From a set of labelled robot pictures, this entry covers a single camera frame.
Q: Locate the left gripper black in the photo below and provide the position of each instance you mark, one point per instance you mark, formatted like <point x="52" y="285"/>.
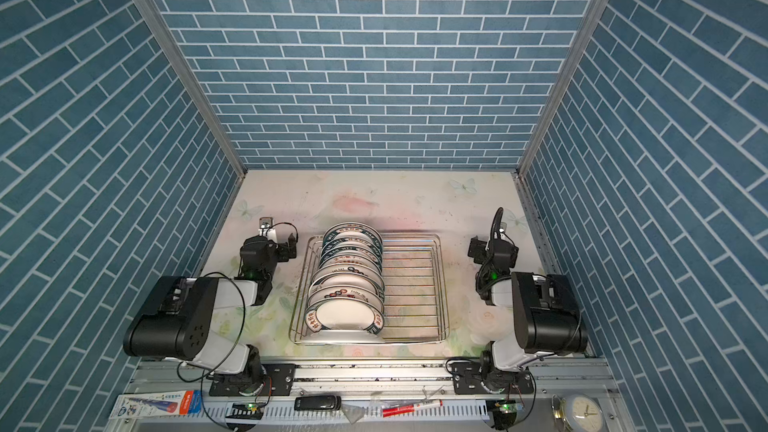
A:
<point x="283" y="253"/>

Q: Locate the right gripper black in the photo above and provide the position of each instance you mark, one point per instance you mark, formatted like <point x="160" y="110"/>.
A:
<point x="481" y="245"/>

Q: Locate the metal wire dish rack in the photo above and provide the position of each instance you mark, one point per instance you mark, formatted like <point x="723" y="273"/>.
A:
<point x="415" y="305"/>

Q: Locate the small green red rimmed plate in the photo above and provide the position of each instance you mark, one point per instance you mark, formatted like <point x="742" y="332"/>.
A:
<point x="344" y="314"/>

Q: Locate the large green rimmed lettered plate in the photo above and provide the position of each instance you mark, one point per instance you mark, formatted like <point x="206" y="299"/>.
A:
<point x="347" y="287"/>

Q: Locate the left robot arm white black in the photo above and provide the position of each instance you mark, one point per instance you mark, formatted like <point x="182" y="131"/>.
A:
<point x="200" y="321"/>

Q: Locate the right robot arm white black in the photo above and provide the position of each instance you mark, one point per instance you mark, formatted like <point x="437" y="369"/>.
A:
<point x="546" y="317"/>

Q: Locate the plate in rack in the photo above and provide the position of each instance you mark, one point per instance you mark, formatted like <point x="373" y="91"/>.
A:
<point x="357" y="269"/>
<point x="349" y="243"/>
<point x="358" y="228"/>
<point x="352" y="255"/>

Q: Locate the rear plate in rack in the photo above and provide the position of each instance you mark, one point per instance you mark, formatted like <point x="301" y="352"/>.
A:
<point x="358" y="228"/>

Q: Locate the black remote device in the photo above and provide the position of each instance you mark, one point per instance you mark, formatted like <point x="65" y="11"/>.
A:
<point x="318" y="403"/>

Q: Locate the green led circuit board left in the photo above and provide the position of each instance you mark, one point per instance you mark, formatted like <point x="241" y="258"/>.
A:
<point x="246" y="411"/>

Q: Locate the green led circuit board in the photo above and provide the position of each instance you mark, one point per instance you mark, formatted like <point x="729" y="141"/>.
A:
<point x="246" y="411"/>
<point x="503" y="414"/>

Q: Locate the green led circuit board right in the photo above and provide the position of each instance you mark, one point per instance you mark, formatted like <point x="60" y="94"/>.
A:
<point x="503" y="414"/>

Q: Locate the white red blue box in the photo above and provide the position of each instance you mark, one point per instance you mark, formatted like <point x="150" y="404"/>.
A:
<point x="165" y="404"/>

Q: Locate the red marker pen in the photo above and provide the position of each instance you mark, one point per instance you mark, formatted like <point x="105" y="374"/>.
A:
<point x="411" y="408"/>

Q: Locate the round analog clock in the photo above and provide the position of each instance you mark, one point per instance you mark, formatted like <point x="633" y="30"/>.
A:
<point x="577" y="412"/>

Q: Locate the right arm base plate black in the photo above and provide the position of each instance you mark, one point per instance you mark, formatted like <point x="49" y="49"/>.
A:
<point x="472" y="378"/>

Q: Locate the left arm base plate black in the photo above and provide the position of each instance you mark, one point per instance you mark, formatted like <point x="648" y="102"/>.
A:
<point x="264" y="380"/>

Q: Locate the white slotted cable duct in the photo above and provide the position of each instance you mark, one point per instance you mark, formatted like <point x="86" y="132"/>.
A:
<point x="283" y="413"/>

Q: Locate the aluminium mounting rail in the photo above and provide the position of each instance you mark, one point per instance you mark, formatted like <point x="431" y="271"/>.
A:
<point x="393" y="378"/>

